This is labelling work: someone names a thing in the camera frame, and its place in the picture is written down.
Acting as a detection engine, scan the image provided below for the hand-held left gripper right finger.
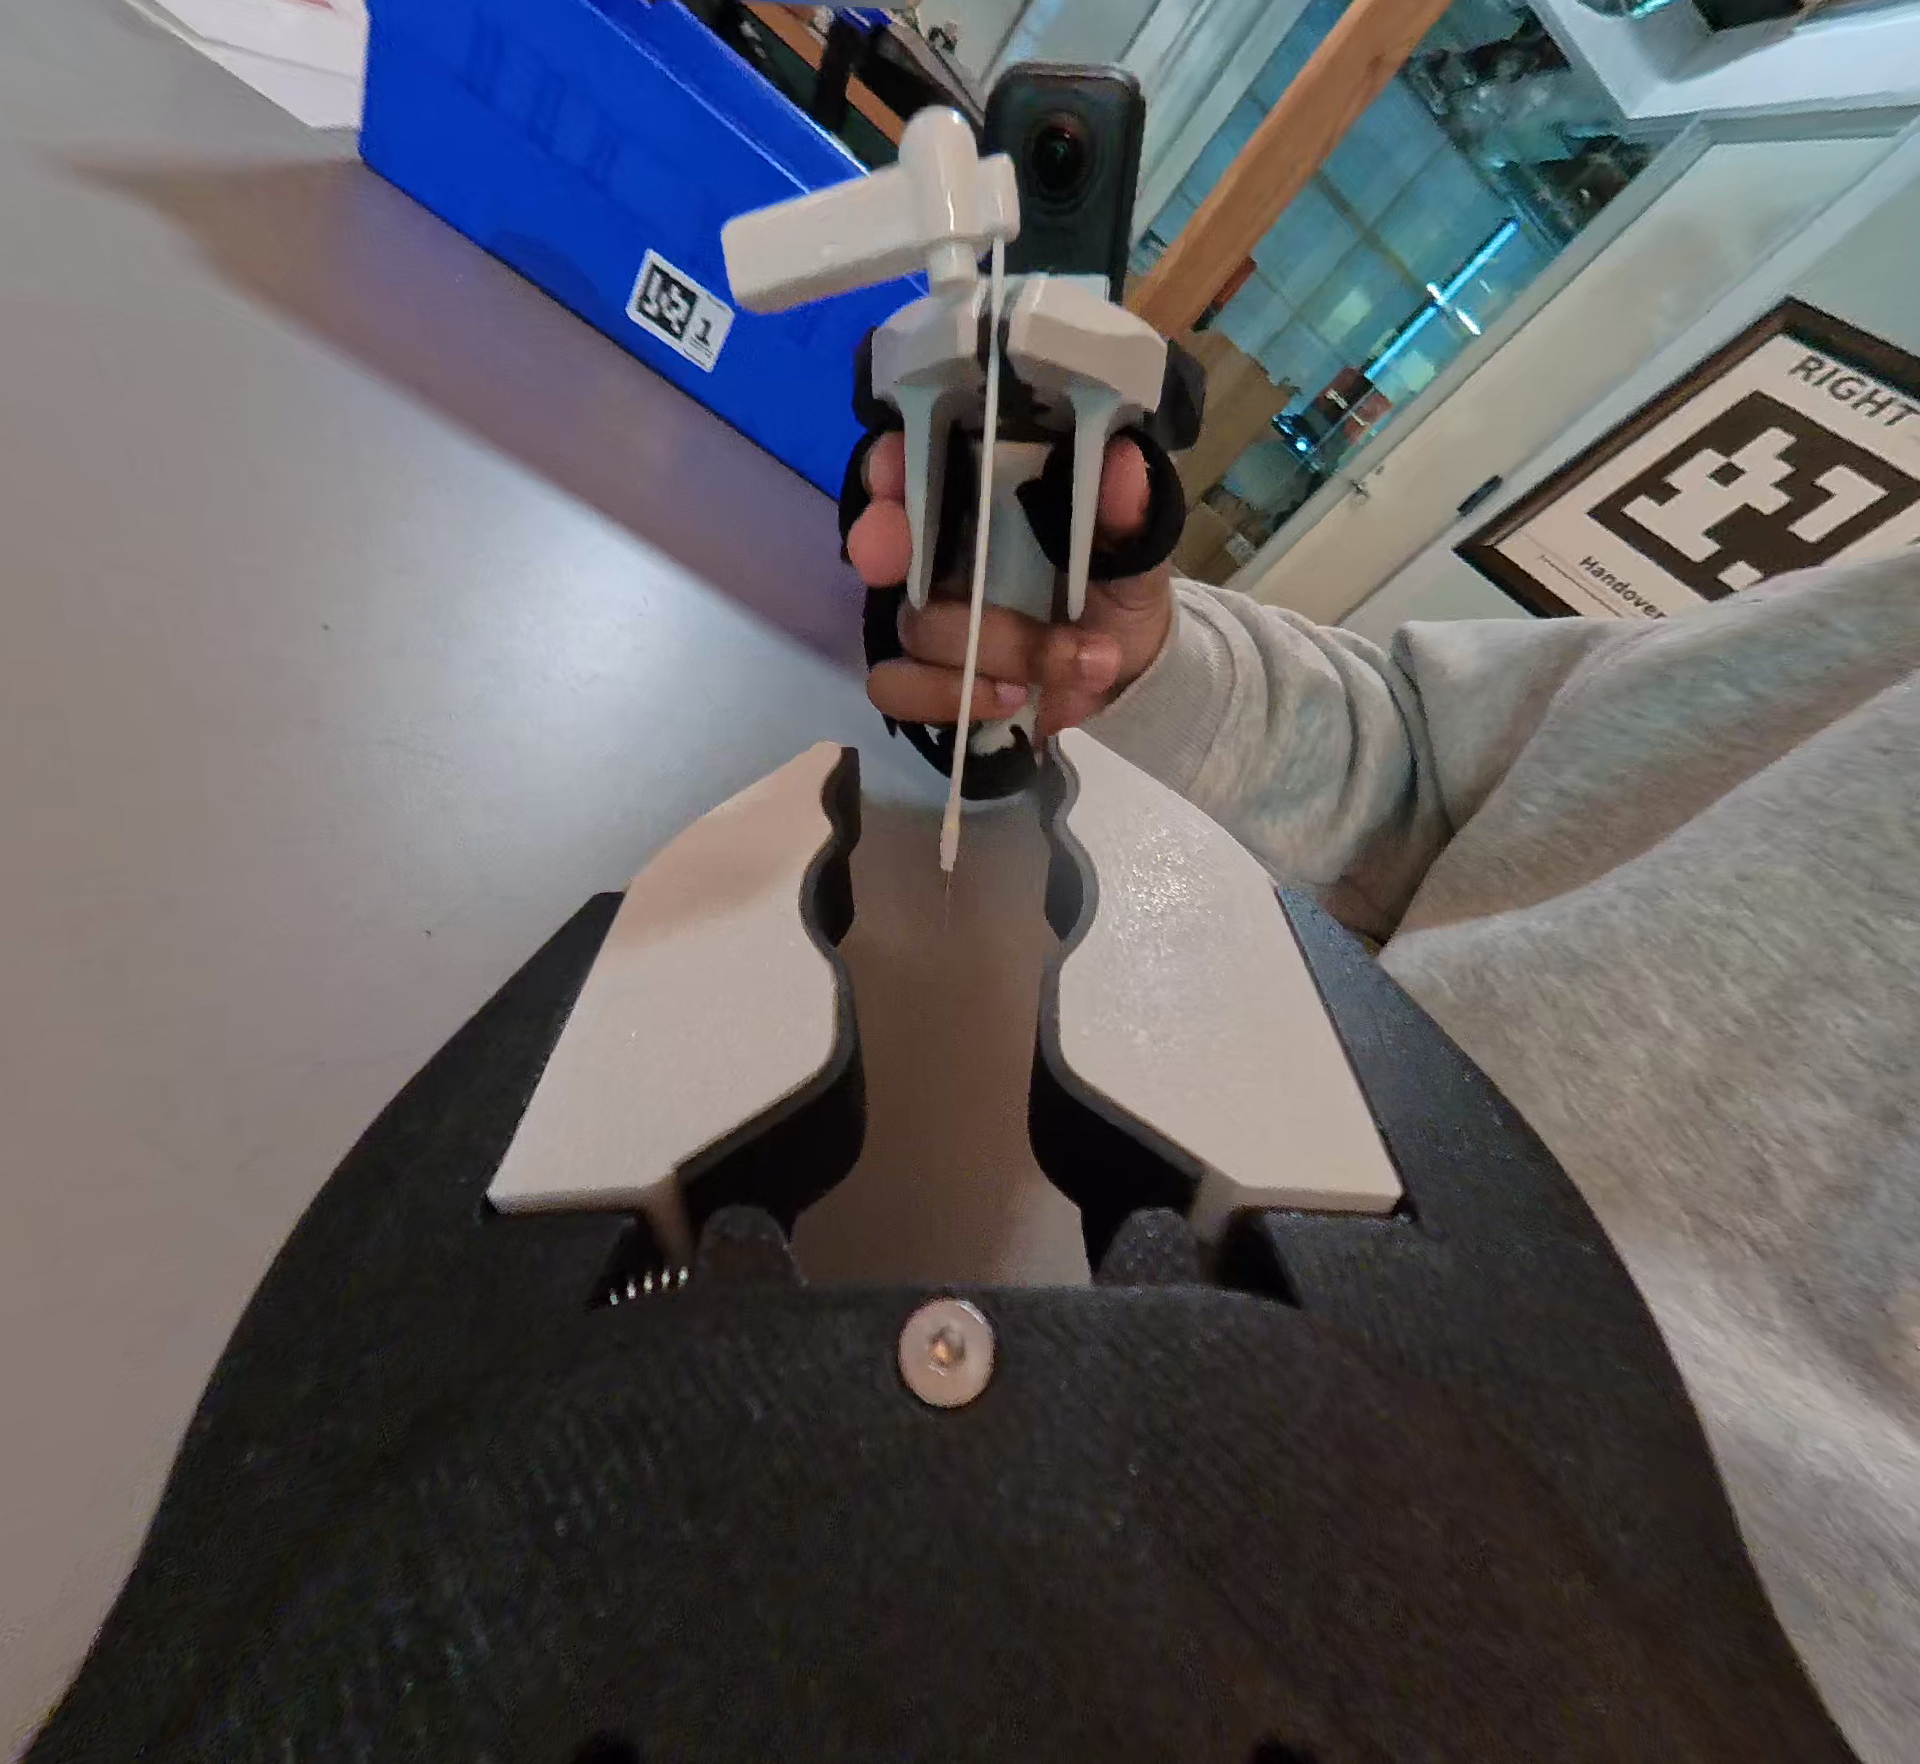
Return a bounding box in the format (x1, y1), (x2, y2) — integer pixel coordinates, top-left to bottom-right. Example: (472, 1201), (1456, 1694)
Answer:
(1036, 724), (1406, 1269)

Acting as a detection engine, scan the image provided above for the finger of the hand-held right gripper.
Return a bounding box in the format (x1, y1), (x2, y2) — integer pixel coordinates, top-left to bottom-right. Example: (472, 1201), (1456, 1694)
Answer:
(870, 290), (1005, 614)
(1005, 276), (1172, 627)

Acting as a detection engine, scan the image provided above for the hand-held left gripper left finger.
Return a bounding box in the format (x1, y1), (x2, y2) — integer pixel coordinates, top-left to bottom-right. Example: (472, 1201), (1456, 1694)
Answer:
(486, 741), (870, 1268)

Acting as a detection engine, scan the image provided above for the white thin-rod plastic tool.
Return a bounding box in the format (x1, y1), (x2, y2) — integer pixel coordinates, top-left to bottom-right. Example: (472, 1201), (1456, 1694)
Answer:
(720, 106), (1024, 922)

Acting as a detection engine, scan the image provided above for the blue plastic storage bin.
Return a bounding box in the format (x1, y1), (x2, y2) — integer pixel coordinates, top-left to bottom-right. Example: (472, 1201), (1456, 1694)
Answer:
(359, 0), (930, 497)

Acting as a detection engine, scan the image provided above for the person's right forearm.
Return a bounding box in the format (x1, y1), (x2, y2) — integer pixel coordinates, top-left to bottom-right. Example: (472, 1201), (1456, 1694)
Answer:
(1146, 549), (1920, 956)

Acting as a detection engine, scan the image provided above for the person's right hand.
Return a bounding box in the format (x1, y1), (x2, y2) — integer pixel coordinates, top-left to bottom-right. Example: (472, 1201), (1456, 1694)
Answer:
(843, 425), (1183, 736)

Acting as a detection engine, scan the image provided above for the brown cardboard box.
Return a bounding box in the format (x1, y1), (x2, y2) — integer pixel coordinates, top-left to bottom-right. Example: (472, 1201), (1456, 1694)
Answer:
(1168, 325), (1299, 582)

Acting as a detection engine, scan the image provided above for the wooden support beam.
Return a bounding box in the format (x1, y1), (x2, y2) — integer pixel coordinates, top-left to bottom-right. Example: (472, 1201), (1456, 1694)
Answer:
(1124, 0), (1580, 333)

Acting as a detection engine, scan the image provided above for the framed black-white marker poster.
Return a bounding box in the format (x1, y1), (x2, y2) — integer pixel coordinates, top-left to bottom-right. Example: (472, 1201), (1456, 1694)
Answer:
(1454, 297), (1920, 623)

